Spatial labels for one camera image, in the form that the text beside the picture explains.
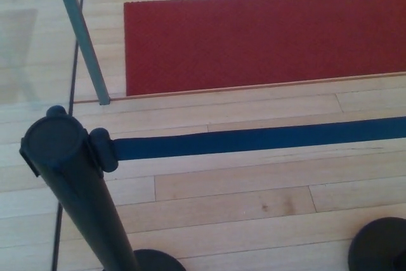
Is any blue retractable belt strap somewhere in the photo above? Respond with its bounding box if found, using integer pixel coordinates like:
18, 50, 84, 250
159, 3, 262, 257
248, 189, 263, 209
89, 116, 406, 173

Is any red carpet runner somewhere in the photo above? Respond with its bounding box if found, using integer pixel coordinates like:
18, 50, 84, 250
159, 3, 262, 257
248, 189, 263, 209
123, 0, 406, 97

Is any clear glass panel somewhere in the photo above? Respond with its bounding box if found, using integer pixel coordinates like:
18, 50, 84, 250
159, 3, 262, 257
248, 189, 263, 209
0, 0, 88, 271

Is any black stanchion post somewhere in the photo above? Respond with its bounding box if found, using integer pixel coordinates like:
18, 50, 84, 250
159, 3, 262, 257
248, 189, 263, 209
348, 216, 406, 271
18, 105, 187, 271

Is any grey metal post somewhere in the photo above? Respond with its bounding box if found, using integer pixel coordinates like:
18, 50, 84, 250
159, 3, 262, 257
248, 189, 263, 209
50, 0, 111, 106

